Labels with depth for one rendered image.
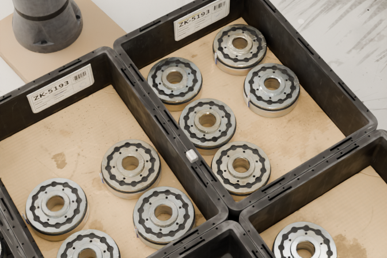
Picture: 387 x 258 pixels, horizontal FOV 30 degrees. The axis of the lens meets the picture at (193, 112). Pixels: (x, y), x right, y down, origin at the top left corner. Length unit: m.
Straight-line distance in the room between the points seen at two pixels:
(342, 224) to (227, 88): 0.33
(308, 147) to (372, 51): 0.38
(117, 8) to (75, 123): 0.41
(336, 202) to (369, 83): 0.38
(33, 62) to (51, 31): 0.08
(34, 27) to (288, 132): 0.57
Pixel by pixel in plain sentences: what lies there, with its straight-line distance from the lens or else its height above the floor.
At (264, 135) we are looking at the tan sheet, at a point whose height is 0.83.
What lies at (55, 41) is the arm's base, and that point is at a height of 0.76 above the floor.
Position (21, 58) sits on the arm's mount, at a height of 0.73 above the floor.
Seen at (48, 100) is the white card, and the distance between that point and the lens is 1.32.
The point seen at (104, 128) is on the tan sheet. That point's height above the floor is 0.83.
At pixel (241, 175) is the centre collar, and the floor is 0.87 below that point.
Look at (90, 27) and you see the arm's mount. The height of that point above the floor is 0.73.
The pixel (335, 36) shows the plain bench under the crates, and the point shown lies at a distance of 1.63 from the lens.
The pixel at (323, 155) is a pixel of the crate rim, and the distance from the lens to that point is 1.19.
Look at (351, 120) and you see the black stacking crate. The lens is 1.29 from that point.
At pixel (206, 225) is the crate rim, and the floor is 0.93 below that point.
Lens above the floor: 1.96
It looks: 58 degrees down
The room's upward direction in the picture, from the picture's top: 1 degrees counter-clockwise
